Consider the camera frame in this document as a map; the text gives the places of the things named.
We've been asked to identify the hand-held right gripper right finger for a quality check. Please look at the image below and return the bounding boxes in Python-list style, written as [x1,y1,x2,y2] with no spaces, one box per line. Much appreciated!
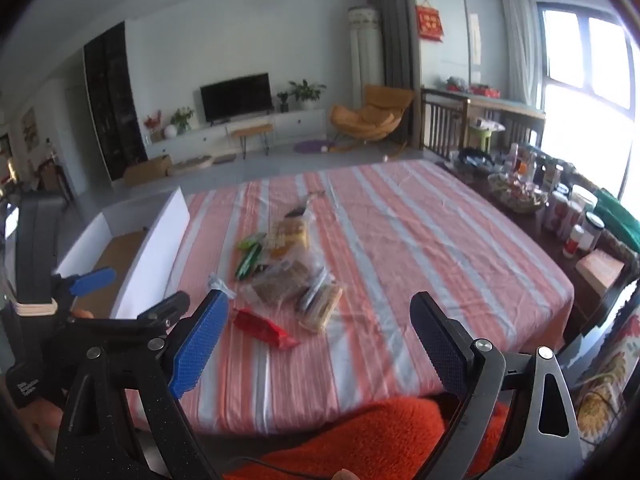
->
[409,291,585,480]

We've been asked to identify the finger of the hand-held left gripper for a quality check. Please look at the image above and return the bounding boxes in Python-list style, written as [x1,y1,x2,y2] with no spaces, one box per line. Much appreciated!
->
[52,267,117,311]
[135,290,192,333]

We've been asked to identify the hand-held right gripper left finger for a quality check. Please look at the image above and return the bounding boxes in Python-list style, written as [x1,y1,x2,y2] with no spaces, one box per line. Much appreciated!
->
[54,290,231,480]

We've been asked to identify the small whitish snack packet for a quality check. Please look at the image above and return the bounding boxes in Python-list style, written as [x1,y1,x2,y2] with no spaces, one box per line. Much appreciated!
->
[207,272,237,308]

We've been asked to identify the long red snack packet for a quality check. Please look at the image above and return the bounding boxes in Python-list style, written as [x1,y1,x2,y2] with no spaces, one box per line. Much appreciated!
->
[232,307,301,350]

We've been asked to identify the green stick snack packet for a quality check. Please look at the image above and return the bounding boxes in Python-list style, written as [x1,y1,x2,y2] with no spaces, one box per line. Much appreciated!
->
[236,242,266,281]

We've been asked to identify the clear bag of brown cakes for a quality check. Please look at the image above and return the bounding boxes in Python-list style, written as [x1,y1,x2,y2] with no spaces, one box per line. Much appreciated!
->
[247,255,323,306]

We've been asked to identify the bagged bread buns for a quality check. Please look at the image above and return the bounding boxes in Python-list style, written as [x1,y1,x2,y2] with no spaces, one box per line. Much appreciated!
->
[299,282,345,335]

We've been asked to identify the long black snack packet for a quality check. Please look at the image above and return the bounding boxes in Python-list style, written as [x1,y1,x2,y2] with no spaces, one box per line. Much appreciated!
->
[295,267,331,311]

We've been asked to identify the clear bag of bread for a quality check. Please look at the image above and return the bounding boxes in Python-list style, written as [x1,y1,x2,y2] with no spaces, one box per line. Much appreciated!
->
[270,216,311,256]

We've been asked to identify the orange striped tablecloth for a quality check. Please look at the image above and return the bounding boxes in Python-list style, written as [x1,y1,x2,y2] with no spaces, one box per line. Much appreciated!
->
[125,160,576,436]

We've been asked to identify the orange fleece garment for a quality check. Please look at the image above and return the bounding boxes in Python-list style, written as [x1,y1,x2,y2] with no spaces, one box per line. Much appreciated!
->
[222,395,511,480]

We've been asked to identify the beige pet bed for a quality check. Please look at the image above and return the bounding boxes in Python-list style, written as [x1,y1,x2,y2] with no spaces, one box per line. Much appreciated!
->
[167,156,215,177]

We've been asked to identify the woven basket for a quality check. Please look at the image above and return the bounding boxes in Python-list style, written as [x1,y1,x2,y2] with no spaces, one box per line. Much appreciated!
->
[487,174,548,213]

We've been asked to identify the red flowers in vase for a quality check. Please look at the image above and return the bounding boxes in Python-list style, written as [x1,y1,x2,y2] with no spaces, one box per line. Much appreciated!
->
[144,110,165,143]

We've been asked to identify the floral cushion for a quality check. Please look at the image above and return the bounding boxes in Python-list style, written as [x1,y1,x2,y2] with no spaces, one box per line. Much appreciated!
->
[570,305,640,446]

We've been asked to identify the brown flat box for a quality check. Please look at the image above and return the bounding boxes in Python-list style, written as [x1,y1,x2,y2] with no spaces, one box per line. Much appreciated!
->
[575,249,626,296]

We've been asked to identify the black display cabinet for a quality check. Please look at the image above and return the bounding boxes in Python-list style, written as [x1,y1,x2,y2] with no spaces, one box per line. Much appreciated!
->
[82,21,148,182]

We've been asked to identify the group of jars and bottles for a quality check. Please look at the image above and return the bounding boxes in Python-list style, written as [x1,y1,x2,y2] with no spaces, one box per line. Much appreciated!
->
[492,142,608,261]

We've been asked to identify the green plant in vase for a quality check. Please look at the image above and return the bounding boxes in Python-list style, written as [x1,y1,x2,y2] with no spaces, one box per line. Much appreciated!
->
[170,106,195,136]

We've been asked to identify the black bag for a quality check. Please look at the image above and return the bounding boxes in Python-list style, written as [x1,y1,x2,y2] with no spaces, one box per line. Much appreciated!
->
[457,147,503,176]

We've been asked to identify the small wooden bench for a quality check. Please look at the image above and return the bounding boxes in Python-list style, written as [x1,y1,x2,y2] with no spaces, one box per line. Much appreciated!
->
[226,122,275,158]

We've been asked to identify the green plastic stool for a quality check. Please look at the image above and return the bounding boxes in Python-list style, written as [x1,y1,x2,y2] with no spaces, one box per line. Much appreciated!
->
[467,127,493,153]

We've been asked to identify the purple round rug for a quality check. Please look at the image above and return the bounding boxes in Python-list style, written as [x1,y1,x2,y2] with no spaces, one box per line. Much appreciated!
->
[292,139,333,155]

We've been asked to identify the green cloth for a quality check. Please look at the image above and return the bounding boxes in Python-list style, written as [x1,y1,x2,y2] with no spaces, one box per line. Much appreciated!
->
[595,187,640,256]

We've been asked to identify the dark wooden slatted bench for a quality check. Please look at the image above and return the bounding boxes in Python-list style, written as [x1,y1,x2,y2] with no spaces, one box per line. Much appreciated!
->
[420,87,546,161]

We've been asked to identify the black television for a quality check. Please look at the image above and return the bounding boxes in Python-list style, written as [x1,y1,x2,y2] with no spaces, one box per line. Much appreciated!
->
[200,73,274,123]

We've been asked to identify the white television cabinet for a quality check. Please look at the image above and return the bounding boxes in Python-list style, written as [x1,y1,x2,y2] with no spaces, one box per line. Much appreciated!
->
[145,108,328,161]

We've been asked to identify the orange lounge chair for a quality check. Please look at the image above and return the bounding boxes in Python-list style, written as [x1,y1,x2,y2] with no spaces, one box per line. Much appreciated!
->
[329,84,416,158]

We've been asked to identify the large potted plant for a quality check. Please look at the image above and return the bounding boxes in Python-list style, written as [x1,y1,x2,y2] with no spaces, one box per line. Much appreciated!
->
[289,79,327,111]

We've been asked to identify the white standing air conditioner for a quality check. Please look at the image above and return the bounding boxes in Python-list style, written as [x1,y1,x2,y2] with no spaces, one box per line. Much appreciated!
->
[347,6,386,111]

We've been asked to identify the white curtain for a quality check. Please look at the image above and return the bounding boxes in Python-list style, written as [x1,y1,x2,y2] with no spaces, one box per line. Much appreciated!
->
[500,0,543,108]

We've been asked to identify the large window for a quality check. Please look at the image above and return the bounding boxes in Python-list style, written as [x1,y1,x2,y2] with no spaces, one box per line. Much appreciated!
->
[537,2,640,201]

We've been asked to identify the grey curtain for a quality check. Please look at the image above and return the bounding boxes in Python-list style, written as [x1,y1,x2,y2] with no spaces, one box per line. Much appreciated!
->
[364,0,418,96]

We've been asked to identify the framed wall picture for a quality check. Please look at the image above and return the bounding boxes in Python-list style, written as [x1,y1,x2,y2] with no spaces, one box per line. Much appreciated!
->
[20,107,38,151]

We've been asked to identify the white wall calendar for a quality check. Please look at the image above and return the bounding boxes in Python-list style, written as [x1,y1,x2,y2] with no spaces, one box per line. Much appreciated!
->
[467,12,483,66]

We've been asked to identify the red wall hanging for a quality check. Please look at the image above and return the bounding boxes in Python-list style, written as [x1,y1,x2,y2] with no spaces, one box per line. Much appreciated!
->
[415,0,445,42]

